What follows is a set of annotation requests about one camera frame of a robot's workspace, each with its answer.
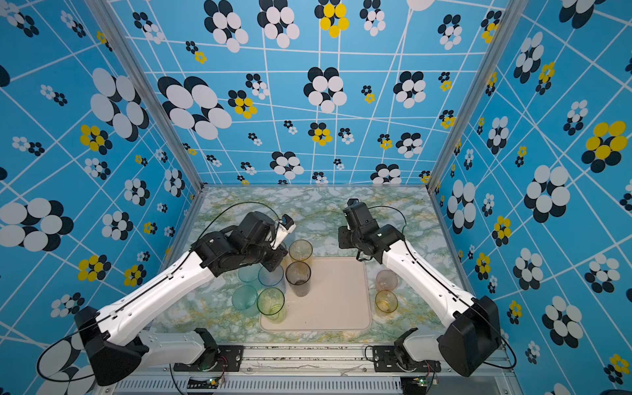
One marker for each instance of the tall grey glass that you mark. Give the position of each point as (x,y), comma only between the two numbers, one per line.
(298,275)

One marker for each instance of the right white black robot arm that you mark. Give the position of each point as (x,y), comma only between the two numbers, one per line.
(472,326)

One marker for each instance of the cream plastic tray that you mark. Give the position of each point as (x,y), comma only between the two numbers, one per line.
(338,300)

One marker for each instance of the tall yellow glass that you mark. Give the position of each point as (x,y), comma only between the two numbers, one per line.
(301,251)

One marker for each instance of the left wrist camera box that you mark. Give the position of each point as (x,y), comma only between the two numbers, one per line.
(285,230)

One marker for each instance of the left aluminium corner post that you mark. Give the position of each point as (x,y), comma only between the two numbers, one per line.
(105,18)

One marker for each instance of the tall green glass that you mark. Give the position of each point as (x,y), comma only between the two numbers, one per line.
(271,304)

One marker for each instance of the right green circuit board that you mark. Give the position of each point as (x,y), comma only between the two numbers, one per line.
(417,385)

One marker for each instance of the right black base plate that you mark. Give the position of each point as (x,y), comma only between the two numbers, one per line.
(392,359)

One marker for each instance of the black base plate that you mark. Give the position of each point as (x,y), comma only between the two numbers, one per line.
(392,359)
(223,358)

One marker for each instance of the green circuit board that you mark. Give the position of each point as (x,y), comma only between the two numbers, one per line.
(417,385)
(212,383)

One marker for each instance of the left green circuit board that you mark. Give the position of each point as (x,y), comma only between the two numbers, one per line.
(212,383)

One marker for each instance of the textured blue glass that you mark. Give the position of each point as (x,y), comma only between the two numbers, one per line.
(275,278)

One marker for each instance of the teal dotted glass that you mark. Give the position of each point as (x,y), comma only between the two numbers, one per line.
(244,300)
(249,274)

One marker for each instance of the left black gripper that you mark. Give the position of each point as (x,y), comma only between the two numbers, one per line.
(281,253)

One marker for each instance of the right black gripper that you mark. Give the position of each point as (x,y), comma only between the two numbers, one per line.
(343,232)

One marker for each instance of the aluminium corner post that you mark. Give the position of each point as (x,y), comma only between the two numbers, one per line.
(511,18)
(105,18)

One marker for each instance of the small pink glass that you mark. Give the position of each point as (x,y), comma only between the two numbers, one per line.
(386,280)

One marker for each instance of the aluminium front rail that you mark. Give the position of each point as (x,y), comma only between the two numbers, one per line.
(311,368)

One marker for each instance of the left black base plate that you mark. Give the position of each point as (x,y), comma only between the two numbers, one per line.
(223,358)

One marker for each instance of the right aluminium corner post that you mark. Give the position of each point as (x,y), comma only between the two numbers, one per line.
(511,18)

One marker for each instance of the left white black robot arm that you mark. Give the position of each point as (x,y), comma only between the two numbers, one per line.
(115,337)

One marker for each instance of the small amber glass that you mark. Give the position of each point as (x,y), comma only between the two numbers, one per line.
(386,303)

